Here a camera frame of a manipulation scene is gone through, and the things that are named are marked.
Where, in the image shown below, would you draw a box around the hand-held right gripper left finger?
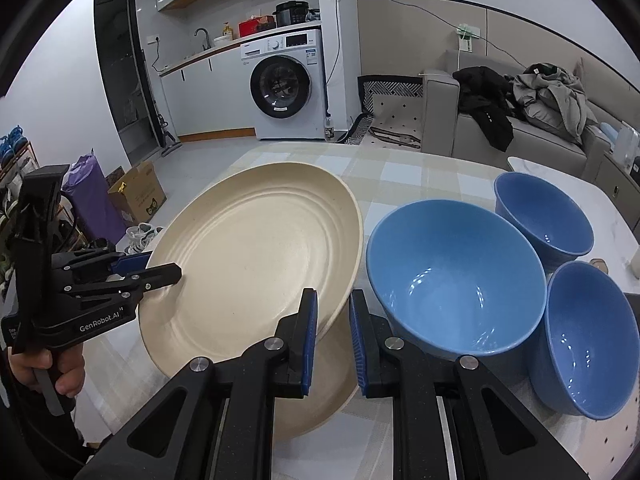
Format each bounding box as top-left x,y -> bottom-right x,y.
75,287 -> 319,480

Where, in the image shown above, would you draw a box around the beige plate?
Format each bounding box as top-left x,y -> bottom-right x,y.
137,162 -> 364,378
272,305 -> 362,443

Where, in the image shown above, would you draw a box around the cardboard box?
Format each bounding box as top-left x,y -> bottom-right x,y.
106,161 -> 168,226

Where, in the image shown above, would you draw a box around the pair of white sneakers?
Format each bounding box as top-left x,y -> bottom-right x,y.
124,222 -> 163,256

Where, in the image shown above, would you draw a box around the white base cabinets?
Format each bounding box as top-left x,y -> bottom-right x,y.
159,42 -> 258,142

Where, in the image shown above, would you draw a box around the checkered tablecloth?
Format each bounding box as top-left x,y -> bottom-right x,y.
82,141 -> 601,480

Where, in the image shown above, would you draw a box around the red box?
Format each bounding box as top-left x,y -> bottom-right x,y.
238,16 -> 277,37

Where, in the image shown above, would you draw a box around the purple bag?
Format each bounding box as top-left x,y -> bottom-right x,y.
61,156 -> 126,246

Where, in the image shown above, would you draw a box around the person's left hand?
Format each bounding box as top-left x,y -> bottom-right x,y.
7,345 -> 86,399

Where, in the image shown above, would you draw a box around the green wall socket plug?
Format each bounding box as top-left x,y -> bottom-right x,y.
455,22 -> 482,53

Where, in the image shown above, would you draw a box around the black jacket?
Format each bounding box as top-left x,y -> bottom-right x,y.
452,66 -> 516,152

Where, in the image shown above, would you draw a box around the marble coffee table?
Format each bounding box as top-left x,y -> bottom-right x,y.
507,156 -> 640,311

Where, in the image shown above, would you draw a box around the grey sofa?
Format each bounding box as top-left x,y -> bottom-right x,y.
422,57 -> 640,176

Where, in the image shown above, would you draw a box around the shoe rack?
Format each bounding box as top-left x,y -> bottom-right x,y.
0,145 -> 41,281

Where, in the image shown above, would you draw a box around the blue bowl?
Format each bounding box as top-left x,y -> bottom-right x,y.
494,172 -> 595,272
366,200 -> 547,361
529,261 -> 635,421

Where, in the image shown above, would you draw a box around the pair of blue shoes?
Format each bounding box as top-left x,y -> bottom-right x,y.
0,125 -> 26,157

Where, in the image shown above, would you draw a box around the white washing machine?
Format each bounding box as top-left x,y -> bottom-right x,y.
239,29 -> 328,141

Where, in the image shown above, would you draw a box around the upright vacuum cleaner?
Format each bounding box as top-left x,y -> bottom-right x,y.
150,100 -> 183,156

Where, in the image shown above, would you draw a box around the black pressure cooker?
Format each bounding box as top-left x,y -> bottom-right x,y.
275,1 -> 308,27

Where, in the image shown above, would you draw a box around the white kettle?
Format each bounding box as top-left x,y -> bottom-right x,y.
612,122 -> 640,166

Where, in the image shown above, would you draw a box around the patterned cushion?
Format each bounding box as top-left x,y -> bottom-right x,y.
347,75 -> 426,150

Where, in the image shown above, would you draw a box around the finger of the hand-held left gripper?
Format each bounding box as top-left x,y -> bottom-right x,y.
52,247 -> 151,281
65,262 -> 182,306

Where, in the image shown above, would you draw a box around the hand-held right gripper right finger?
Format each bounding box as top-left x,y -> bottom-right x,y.
349,289 -> 591,480

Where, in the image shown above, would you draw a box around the grey clothes pile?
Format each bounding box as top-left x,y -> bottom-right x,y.
511,62 -> 598,141

